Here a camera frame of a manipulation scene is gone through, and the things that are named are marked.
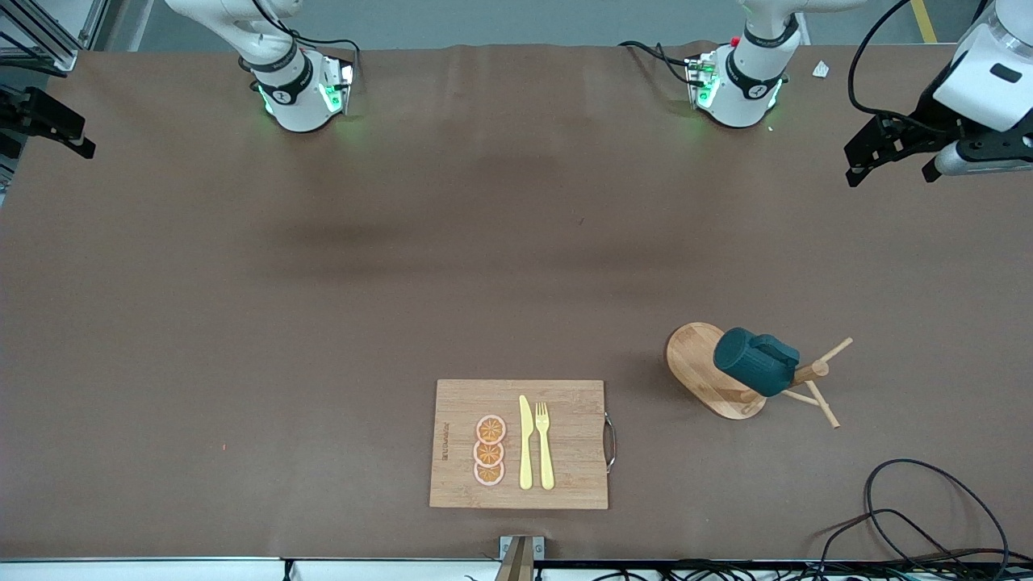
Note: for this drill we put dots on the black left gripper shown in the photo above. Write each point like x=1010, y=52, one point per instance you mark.
x=918, y=129

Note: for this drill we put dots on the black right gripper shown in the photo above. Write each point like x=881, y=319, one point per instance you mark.
x=31, y=113

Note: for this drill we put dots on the teal mug with beige inside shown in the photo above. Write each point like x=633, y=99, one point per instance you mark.
x=754, y=363

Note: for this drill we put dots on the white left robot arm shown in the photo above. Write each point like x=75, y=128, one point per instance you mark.
x=746, y=89

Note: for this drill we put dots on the wooden mug rack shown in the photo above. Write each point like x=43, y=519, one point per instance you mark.
x=694, y=359

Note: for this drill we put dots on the white paper scrap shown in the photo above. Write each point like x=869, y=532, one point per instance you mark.
x=821, y=69

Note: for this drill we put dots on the brown table cover sheet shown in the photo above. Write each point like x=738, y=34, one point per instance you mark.
x=242, y=323

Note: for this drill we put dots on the wooden cutting board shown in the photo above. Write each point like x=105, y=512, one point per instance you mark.
x=577, y=476

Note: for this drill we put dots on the yellow plastic fork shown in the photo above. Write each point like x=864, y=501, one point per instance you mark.
x=545, y=460

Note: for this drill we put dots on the yellow plastic knife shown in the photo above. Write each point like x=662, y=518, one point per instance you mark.
x=525, y=452

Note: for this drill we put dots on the orange slice toy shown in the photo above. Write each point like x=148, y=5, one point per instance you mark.
x=488, y=474
x=491, y=429
x=488, y=453

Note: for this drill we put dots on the aluminium frame profile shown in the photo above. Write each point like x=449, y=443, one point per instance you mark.
x=48, y=44

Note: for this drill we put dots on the white table edge rail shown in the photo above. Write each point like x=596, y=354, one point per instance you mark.
x=161, y=570

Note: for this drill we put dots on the metal mount bracket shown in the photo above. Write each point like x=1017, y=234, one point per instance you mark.
x=520, y=557

